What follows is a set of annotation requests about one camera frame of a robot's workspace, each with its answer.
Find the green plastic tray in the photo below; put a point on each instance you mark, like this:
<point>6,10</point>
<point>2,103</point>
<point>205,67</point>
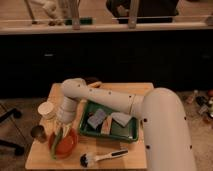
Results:
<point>128,134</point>

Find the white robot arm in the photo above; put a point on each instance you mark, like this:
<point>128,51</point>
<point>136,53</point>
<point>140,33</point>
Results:
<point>166,133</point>

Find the blue sponge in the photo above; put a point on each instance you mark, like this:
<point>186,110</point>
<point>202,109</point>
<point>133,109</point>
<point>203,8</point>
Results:
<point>97,118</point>

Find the white paper cup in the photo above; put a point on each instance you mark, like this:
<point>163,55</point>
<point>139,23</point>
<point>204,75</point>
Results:
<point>47,110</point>

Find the grey sponge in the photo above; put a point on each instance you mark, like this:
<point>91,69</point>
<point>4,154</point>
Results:
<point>121,118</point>

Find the red bowl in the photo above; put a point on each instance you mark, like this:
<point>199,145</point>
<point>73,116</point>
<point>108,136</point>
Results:
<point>74,138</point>

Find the green pepper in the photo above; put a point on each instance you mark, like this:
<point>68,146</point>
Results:
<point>56,142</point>

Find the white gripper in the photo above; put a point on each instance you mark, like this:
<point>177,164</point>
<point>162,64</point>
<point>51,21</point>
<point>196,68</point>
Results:
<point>66,114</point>

